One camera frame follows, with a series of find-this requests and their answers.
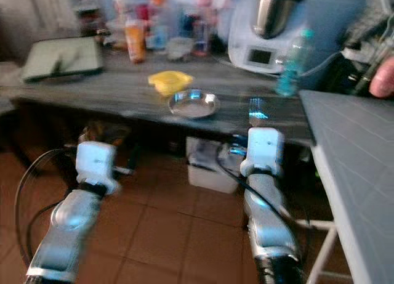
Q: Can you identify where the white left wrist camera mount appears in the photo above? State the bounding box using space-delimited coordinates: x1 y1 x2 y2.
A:
74 140 120 196

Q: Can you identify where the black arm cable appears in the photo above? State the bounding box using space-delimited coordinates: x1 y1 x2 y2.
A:
15 148 78 267
215 145 310 249

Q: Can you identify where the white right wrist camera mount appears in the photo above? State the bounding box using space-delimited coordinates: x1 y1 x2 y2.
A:
239 127 284 177

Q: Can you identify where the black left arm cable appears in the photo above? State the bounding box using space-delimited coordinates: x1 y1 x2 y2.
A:
15 148 78 267

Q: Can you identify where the dark wooden counter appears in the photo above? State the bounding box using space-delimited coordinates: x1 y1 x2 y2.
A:
9 49 316 144

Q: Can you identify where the clear bottle with red cap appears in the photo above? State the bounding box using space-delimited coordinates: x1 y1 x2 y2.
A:
193 0 214 57

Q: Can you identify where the white kitchen appliance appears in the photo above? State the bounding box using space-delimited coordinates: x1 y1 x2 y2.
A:
227 0 321 76

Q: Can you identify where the clear teal plastic bottle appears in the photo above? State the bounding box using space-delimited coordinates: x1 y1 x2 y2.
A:
275 28 315 97

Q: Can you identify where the clear glass jar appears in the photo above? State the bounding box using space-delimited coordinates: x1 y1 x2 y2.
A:
166 36 195 62

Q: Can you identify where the white plastic box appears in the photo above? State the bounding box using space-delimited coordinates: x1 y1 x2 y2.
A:
186 136 247 195

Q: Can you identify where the white metal table leg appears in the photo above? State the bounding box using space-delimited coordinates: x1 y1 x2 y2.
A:
304 219 340 284

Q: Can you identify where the round metal plate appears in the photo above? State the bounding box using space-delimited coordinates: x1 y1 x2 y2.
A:
167 89 221 120

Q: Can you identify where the yellow plastic container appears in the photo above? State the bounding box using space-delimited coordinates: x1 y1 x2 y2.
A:
148 70 195 98

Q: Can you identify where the clear bottle with orange cap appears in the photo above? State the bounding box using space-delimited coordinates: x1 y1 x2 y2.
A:
148 0 171 52

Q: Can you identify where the person's hand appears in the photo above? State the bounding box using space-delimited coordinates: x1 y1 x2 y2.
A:
369 57 394 99

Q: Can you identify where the grey flat tray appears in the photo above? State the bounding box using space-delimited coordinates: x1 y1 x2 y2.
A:
21 36 105 83

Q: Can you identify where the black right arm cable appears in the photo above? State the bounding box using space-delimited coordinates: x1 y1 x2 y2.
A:
215 145 310 249

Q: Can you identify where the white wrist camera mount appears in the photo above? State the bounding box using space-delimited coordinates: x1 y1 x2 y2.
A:
74 140 120 196
239 127 284 177

